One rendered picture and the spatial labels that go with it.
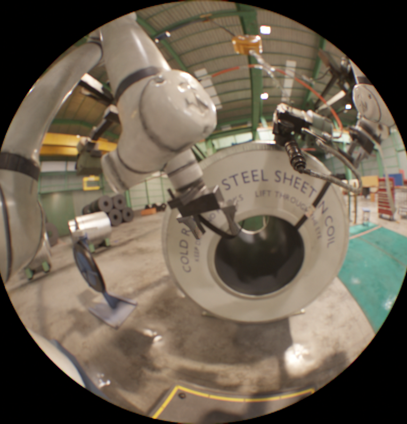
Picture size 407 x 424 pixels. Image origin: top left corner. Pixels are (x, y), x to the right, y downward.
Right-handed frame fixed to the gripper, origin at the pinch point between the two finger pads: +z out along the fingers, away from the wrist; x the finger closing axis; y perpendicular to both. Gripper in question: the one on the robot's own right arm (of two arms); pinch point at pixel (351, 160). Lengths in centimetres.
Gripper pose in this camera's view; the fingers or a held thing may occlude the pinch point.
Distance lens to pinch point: 64.5
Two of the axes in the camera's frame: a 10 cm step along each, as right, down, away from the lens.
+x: -4.6, 7.6, -4.5
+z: 1.1, 5.5, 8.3
